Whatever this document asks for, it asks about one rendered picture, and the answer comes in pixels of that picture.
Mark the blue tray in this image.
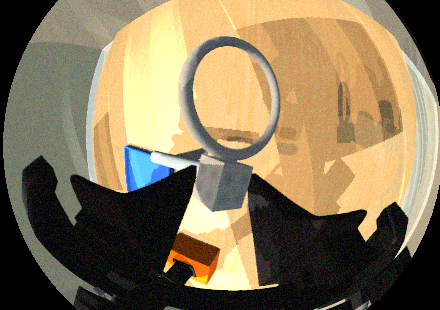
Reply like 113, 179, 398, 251
124, 145, 175, 192

